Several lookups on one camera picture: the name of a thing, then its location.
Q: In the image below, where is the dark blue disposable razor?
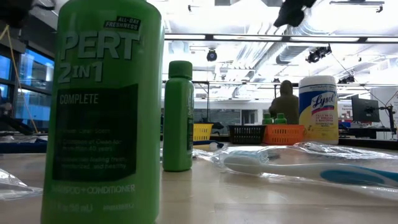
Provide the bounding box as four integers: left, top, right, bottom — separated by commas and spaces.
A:
193, 139, 224, 149

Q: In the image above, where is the blue white toothbrush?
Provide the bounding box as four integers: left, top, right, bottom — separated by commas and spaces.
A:
211, 144, 398, 195

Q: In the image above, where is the clear plastic toothbrush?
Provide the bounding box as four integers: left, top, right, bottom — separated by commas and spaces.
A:
0, 167, 44, 202

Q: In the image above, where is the yellow plastic basket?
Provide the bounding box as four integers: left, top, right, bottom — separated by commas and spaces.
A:
193, 123, 214, 142

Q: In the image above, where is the clear plastic wrapped comb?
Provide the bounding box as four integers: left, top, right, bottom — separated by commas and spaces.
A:
192, 147, 220, 163

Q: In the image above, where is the black plastic basket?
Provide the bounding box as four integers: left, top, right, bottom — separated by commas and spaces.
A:
228, 124, 267, 145

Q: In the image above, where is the person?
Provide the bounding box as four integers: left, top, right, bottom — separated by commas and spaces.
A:
268, 80, 300, 126

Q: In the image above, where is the orange plastic basket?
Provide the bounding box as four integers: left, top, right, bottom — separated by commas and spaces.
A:
262, 124, 306, 146

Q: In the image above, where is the Lysol wipes canister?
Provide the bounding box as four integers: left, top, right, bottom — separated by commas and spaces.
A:
298, 75, 340, 146

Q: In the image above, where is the black computer monitor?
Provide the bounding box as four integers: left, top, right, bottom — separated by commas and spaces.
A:
351, 96, 381, 124

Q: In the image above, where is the black background desk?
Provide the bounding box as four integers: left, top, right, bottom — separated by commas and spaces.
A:
338, 125, 398, 151

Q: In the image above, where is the black overhead beam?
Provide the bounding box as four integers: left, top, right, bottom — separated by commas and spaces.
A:
163, 32, 398, 44

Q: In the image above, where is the silver ventilation duct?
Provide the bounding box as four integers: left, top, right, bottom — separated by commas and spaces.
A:
236, 0, 336, 82

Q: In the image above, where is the black ceiling camera rig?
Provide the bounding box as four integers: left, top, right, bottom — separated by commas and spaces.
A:
338, 75, 356, 85
305, 44, 333, 64

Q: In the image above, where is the orange hanging cord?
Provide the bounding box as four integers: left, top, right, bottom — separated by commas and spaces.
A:
0, 24, 39, 134

